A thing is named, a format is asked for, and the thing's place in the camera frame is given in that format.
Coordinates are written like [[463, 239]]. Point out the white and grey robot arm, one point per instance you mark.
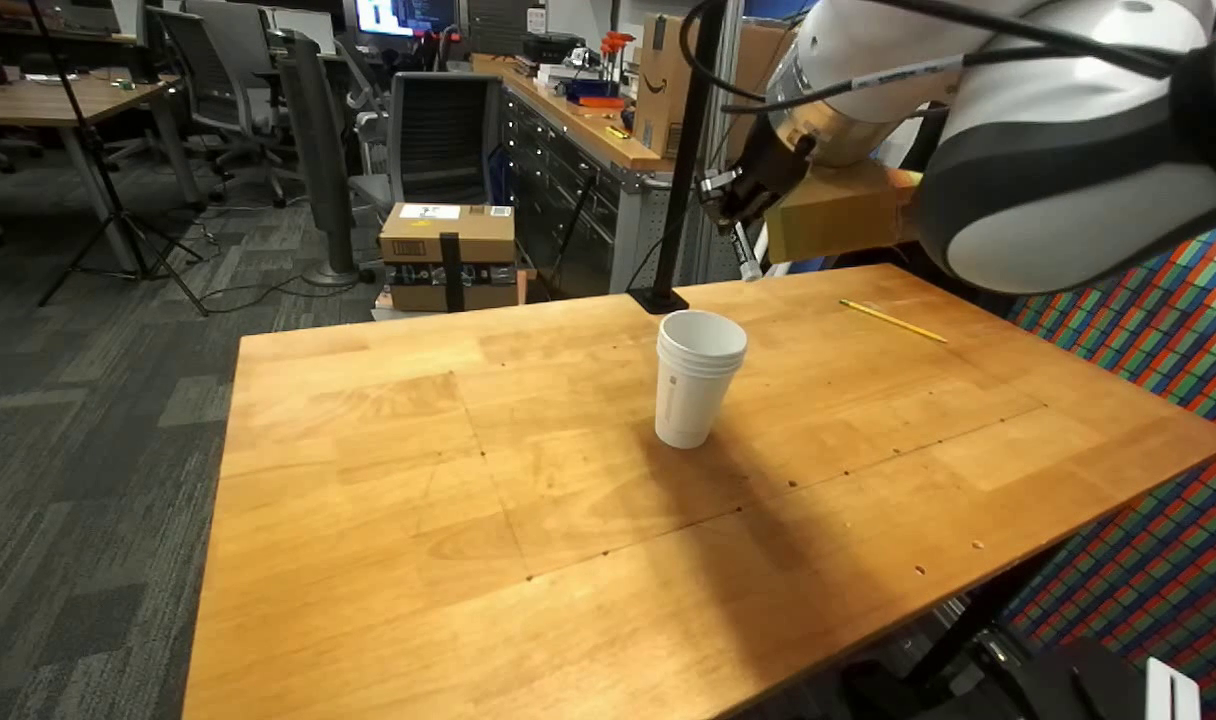
[[1078, 135]]

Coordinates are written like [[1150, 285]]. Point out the white foam cup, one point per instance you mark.
[[697, 359]]

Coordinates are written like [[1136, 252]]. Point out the grey cabinet counter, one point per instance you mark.
[[589, 198]]

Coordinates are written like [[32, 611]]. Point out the small cardboard box on floor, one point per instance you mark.
[[453, 259]]

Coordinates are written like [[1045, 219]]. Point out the yellow pencil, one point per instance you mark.
[[885, 317]]

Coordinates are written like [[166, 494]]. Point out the computer monitor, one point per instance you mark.
[[400, 19]]

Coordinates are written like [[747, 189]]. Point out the black tripod stand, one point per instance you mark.
[[143, 248]]

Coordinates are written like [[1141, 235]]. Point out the black office chair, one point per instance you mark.
[[217, 102]]

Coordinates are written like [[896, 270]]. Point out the wooden office desk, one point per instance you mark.
[[107, 99]]

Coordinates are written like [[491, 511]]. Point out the black vertical camera pole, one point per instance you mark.
[[661, 288]]

